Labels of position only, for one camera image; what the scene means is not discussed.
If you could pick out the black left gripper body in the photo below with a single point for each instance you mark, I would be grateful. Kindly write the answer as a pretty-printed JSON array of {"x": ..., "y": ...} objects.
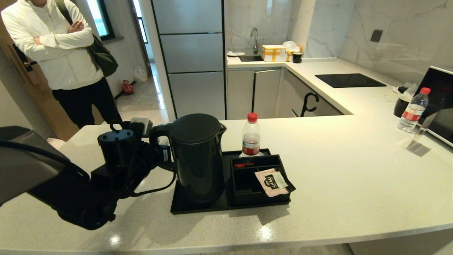
[{"x": 155, "y": 156}]

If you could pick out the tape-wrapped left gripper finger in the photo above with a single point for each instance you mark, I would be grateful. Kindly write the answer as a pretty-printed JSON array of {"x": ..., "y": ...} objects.
[{"x": 164, "y": 140}]

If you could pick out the black electric kettle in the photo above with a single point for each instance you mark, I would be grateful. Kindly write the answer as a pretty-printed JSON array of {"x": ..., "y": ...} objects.
[{"x": 196, "y": 159}]

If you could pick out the water bottle with dark liquid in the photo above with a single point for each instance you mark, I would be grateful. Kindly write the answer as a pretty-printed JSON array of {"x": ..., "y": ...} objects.
[{"x": 251, "y": 140}]

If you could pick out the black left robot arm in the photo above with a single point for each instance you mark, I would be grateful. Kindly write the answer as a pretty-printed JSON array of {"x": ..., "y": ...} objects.
[{"x": 70, "y": 191}]

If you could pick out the dark green shoulder bag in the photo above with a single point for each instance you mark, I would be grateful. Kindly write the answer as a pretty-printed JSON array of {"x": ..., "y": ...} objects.
[{"x": 104, "y": 60}]

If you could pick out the pink tea bag sachet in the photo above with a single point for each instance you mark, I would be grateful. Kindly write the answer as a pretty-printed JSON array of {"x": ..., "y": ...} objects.
[{"x": 272, "y": 182}]

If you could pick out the small black cup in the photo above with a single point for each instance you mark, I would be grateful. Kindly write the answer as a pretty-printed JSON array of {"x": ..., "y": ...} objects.
[{"x": 297, "y": 58}]

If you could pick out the clear water bottle red cap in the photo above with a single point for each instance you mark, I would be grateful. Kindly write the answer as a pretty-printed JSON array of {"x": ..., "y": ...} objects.
[{"x": 412, "y": 113}]

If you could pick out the red bag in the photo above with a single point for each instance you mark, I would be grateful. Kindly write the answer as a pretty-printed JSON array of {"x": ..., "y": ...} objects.
[{"x": 128, "y": 88}]

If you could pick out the black rectangular serving tray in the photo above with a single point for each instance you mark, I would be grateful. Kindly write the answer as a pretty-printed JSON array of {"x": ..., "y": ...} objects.
[{"x": 198, "y": 209}]

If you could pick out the silver refrigerator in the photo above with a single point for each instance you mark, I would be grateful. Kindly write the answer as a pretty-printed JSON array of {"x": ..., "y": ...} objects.
[{"x": 193, "y": 71}]

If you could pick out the red sachet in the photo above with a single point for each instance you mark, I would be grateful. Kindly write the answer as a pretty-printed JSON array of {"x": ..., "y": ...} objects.
[{"x": 243, "y": 165}]

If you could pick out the black compartment organizer box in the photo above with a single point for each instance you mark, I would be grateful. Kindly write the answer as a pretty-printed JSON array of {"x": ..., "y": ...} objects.
[{"x": 247, "y": 184}]

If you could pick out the crumpled white orange plastic bag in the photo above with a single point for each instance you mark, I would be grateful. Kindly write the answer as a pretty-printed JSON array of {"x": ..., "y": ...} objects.
[{"x": 56, "y": 142}]

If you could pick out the white base cabinet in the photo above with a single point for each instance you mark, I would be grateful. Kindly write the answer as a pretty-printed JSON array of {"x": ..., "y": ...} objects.
[{"x": 265, "y": 94}]

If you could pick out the white plate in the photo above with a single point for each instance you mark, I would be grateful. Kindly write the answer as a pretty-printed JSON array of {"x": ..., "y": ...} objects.
[{"x": 235, "y": 54}]

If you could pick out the person in white jacket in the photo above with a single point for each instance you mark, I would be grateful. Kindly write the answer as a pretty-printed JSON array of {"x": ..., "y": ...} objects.
[{"x": 67, "y": 60}]

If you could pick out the dark framed window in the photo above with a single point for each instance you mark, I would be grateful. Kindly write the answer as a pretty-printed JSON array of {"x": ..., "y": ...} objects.
[{"x": 101, "y": 17}]

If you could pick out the chrome sink faucet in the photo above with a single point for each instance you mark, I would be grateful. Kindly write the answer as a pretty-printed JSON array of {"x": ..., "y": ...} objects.
[{"x": 255, "y": 37}]

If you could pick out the yellow white striped box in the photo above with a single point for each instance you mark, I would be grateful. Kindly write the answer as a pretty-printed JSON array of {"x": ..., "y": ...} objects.
[{"x": 273, "y": 54}]

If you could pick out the black curved faucet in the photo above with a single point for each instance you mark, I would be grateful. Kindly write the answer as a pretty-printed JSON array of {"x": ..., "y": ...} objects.
[{"x": 303, "y": 106}]

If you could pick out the small yellow white box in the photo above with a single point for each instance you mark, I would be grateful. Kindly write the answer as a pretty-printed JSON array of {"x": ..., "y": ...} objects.
[{"x": 291, "y": 55}]

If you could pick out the black induction cooktop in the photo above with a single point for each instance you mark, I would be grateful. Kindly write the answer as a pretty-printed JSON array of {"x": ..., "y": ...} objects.
[{"x": 348, "y": 80}]

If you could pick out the large black mug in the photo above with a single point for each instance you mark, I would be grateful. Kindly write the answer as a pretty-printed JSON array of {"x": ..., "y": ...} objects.
[{"x": 401, "y": 107}]

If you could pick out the clear acrylic sign holder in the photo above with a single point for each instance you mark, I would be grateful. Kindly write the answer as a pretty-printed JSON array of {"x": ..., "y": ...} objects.
[{"x": 419, "y": 136}]

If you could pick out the black microwave oven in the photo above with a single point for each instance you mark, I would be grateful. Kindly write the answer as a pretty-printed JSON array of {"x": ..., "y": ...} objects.
[{"x": 442, "y": 106}]

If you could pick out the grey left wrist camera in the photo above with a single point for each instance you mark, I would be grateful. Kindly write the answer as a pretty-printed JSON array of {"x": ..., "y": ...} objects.
[{"x": 141, "y": 126}]

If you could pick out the dark wall socket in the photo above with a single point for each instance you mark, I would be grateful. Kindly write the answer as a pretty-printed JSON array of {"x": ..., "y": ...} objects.
[{"x": 376, "y": 36}]

